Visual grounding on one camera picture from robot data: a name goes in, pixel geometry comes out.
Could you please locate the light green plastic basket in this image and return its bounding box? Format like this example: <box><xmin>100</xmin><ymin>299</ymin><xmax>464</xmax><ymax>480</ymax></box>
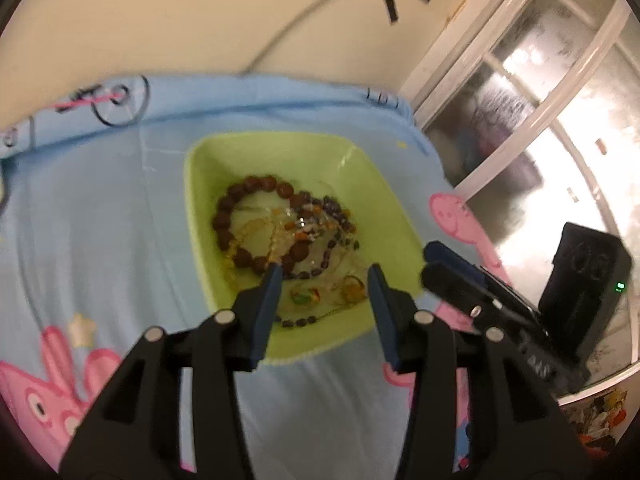
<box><xmin>182</xmin><ymin>131</ymin><xmax>432</xmax><ymax>365</ymax></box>

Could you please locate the multicoloured beaded string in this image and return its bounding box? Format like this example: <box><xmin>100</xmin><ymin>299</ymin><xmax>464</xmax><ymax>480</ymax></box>
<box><xmin>287</xmin><ymin>205</ymin><xmax>351</xmax><ymax>241</ymax></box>

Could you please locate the pale translucent bead necklace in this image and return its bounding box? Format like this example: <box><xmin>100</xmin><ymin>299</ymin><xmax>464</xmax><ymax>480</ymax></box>
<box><xmin>222</xmin><ymin>205</ymin><xmax>301</xmax><ymax>281</ymax></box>

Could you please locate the grey wall cable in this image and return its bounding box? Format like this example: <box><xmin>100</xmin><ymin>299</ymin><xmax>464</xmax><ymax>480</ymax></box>
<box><xmin>245</xmin><ymin>0</ymin><xmax>368</xmax><ymax>75</ymax></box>

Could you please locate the colourful printed bag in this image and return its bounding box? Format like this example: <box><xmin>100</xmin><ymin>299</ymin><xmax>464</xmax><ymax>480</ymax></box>
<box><xmin>562</xmin><ymin>389</ymin><xmax>630</xmax><ymax>463</ymax></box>

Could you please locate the large brown bead bracelet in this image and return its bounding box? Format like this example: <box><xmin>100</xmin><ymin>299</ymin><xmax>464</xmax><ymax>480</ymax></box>
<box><xmin>211</xmin><ymin>175</ymin><xmax>313</xmax><ymax>276</ymax></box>

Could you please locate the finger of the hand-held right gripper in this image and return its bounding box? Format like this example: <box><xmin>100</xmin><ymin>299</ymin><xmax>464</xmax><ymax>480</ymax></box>
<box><xmin>424</xmin><ymin>241</ymin><xmax>516</xmax><ymax>306</ymax></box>
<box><xmin>420</xmin><ymin>261</ymin><xmax>506</xmax><ymax>333</ymax></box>

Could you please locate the small dark bead string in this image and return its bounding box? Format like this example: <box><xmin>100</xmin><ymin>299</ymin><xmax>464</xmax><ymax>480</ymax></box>
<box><xmin>277</xmin><ymin>192</ymin><xmax>361</xmax><ymax>330</ymax></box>

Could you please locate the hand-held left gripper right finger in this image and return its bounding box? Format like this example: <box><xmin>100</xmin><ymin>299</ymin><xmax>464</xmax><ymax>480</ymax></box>
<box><xmin>366</xmin><ymin>262</ymin><xmax>593</xmax><ymax>480</ymax></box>

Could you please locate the white window frame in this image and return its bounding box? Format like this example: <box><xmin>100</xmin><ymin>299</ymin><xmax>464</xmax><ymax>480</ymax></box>
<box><xmin>400</xmin><ymin>0</ymin><xmax>640</xmax><ymax>401</ymax></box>

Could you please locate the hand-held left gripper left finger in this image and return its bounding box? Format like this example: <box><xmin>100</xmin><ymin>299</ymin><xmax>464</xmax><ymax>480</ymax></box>
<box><xmin>59</xmin><ymin>262</ymin><xmax>285</xmax><ymax>480</ymax></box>

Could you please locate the blue cartoon pig printed blanket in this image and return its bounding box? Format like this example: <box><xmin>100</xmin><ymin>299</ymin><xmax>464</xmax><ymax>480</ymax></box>
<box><xmin>0</xmin><ymin>74</ymin><xmax>516</xmax><ymax>480</ymax></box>

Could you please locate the yellow amber ring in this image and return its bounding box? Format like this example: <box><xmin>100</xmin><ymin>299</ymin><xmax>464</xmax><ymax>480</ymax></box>
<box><xmin>337</xmin><ymin>277</ymin><xmax>366</xmax><ymax>306</ymax></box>

